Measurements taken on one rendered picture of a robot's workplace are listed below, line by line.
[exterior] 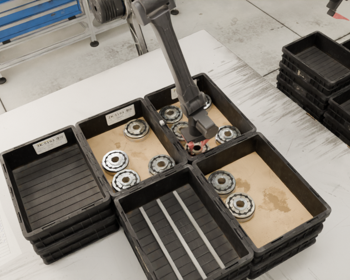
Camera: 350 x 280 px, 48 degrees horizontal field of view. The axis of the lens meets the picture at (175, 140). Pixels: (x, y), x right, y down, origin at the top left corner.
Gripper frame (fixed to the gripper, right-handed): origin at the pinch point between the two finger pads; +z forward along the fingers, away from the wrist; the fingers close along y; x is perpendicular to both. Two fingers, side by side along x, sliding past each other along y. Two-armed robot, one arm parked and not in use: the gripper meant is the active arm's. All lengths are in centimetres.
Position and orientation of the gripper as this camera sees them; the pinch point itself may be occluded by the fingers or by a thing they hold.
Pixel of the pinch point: (196, 146)
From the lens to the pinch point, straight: 153.3
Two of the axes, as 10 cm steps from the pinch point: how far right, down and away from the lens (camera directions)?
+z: 0.5, 6.4, 7.6
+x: -4.1, -6.8, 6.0
